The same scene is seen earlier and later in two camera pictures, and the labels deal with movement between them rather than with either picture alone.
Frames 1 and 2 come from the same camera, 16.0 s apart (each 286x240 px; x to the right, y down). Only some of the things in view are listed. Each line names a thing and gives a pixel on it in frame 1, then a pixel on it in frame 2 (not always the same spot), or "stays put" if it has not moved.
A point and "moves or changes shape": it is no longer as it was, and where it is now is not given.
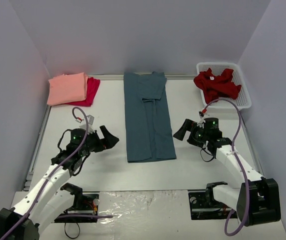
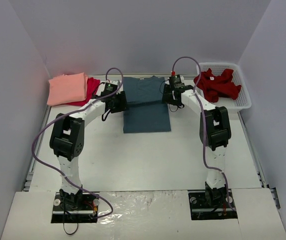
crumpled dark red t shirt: (217, 87) stays put
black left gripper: (100, 141) to (121, 101)
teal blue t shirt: (149, 133) moves or changes shape
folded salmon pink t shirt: (67, 88) stays put
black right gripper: (190, 133) to (166, 94)
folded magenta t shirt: (92, 85) stays put
